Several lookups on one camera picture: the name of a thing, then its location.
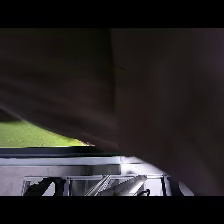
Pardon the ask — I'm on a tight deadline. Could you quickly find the dark brown garment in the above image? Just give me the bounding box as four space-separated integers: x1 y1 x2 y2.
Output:
0 28 224 197

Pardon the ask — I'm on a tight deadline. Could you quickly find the black cable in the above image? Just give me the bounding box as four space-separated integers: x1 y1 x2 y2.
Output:
136 188 151 197

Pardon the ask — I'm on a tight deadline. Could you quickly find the silver frame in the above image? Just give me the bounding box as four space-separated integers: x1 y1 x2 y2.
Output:
0 155 195 197

